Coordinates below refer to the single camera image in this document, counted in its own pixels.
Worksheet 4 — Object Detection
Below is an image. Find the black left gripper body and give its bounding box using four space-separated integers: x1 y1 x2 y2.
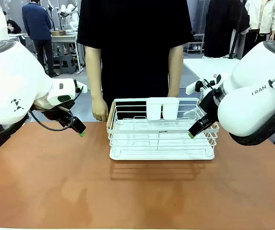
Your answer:
43 105 80 130

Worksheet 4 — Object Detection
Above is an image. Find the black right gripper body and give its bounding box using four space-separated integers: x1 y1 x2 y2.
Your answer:
199 90 221 123

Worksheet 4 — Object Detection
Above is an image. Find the white plastic cutlery holder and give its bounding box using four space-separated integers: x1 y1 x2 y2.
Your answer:
146 97 180 121

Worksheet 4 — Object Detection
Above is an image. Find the white wire dish rack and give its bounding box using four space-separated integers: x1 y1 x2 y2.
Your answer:
106 97 220 161

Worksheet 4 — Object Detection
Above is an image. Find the person's left forearm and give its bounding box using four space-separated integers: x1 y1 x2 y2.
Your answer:
167 45 184 98

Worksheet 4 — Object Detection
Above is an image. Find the person's right forearm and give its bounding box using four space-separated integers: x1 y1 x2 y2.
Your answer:
84 45 104 100

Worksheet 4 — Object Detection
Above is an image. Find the person's right hand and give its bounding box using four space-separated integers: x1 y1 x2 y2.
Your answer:
91 97 109 122

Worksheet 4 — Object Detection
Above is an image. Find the large white table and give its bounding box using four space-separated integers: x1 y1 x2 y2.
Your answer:
182 57 241 85

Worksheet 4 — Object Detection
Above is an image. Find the grey plastic step stool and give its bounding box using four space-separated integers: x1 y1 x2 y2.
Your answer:
59 54 77 74

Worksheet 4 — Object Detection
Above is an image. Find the white shoe rack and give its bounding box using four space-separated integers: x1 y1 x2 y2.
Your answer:
186 33 205 55

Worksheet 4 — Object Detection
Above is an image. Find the black tripod pole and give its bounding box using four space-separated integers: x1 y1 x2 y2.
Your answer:
228 0 245 60

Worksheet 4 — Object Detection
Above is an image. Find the grey metal workbench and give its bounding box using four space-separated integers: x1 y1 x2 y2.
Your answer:
50 33 84 72

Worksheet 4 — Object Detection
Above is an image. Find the person's black T-shirt torso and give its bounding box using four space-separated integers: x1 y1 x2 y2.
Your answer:
77 0 194 120

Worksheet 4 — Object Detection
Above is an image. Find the small white desk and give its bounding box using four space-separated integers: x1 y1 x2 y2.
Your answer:
8 33 26 41

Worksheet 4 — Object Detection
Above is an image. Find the person in blue jacket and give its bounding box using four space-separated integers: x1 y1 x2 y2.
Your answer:
21 0 61 79

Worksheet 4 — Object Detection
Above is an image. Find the person in white jacket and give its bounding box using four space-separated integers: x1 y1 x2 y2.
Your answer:
242 0 275 58

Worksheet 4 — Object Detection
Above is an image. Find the seated person in black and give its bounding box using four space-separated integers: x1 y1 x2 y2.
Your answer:
2 11 26 46

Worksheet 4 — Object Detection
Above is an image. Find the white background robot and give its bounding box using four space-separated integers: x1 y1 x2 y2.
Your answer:
60 1 79 32

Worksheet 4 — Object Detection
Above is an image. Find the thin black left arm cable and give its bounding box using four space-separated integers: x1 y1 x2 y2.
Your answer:
29 80 84 132

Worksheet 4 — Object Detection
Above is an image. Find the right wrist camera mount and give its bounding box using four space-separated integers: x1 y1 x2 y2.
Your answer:
185 74 222 96

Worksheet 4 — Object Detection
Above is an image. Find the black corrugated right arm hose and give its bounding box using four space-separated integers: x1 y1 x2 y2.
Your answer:
229 105 275 146

